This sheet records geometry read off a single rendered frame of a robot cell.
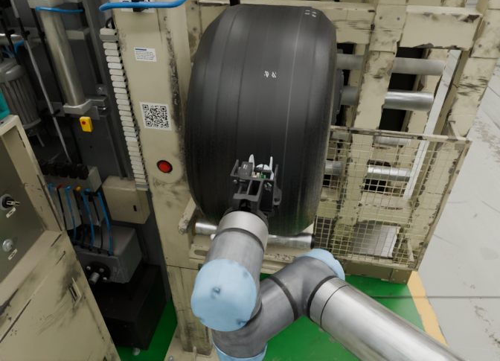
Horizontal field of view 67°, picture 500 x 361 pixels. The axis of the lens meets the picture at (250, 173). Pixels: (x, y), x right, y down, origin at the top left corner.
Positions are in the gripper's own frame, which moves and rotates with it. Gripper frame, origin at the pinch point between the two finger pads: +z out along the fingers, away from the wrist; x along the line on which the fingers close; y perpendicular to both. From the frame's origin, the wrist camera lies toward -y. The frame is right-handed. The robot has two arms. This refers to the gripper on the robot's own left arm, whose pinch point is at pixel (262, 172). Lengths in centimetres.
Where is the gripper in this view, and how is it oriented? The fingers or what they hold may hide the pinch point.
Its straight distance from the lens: 74.8
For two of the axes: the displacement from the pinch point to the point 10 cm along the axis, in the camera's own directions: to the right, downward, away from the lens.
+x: -9.8, -1.2, 1.3
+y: 0.4, -8.5, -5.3
